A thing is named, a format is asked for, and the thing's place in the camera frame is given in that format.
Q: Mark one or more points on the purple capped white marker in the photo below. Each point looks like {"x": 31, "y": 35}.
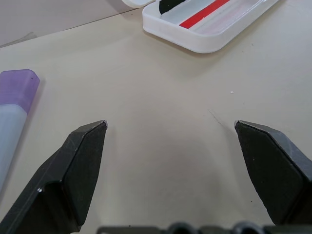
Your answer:
{"x": 13, "y": 109}

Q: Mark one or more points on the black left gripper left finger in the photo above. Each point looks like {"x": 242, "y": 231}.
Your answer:
{"x": 73, "y": 175}

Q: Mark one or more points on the black pen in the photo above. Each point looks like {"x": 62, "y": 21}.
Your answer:
{"x": 168, "y": 5}

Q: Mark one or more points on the red pen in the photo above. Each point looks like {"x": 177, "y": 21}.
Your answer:
{"x": 202, "y": 14}

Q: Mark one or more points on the white plastic pencil case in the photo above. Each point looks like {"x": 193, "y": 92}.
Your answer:
{"x": 207, "y": 34}

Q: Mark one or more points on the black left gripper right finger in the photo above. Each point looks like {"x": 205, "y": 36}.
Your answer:
{"x": 273, "y": 170}

